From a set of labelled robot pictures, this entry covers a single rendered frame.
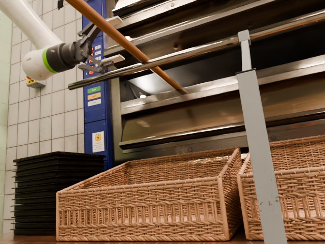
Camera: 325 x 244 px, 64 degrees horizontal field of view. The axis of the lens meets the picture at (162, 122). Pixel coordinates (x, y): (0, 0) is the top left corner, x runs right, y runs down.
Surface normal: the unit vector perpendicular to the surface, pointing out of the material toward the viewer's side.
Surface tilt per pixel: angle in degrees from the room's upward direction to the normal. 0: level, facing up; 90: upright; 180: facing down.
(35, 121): 90
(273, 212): 90
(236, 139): 90
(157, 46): 171
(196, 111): 70
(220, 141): 90
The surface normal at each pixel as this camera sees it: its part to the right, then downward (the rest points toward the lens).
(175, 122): -0.41, -0.50
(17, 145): -0.40, -0.18
